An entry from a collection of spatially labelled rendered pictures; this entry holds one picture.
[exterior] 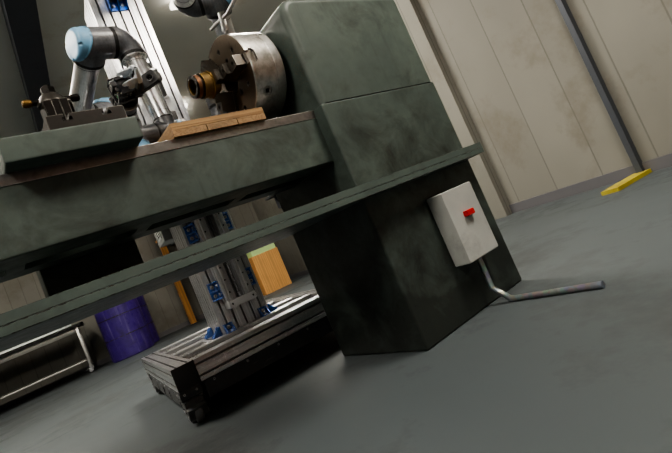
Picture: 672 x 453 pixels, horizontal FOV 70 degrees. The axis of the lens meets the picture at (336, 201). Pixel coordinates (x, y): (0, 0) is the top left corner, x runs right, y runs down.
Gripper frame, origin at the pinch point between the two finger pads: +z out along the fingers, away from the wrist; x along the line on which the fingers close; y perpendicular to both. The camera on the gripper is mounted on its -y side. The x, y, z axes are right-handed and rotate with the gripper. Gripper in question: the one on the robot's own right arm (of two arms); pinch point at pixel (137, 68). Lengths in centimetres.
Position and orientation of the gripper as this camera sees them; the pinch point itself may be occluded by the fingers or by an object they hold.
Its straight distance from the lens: 161.2
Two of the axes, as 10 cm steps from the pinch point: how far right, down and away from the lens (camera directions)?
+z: 4.4, -2.5, -8.6
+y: -7.4, 4.5, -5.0
